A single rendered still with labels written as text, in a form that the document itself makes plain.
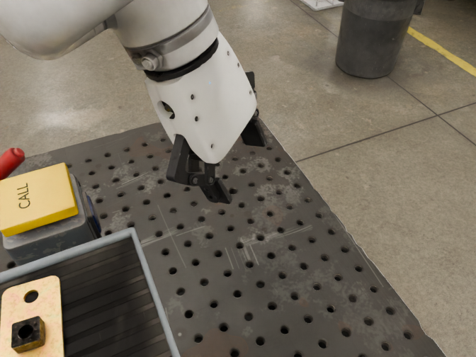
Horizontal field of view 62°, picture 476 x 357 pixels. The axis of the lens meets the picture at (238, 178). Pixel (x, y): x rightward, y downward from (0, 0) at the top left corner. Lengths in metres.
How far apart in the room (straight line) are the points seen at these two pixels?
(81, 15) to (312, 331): 0.67
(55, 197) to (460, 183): 2.01
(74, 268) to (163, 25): 0.20
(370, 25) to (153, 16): 2.27
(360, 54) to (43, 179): 2.40
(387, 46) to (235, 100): 2.28
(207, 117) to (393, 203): 1.65
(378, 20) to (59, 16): 2.37
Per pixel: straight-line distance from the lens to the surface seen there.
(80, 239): 0.39
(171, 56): 0.35
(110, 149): 1.12
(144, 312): 0.29
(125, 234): 0.33
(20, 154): 0.48
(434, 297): 1.76
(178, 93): 0.36
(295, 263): 0.85
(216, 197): 0.43
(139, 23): 0.34
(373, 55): 2.66
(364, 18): 2.55
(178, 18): 0.34
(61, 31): 0.25
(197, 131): 0.37
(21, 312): 0.32
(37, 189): 0.39
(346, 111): 2.43
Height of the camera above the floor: 1.42
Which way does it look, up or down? 47 degrees down
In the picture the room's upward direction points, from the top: straight up
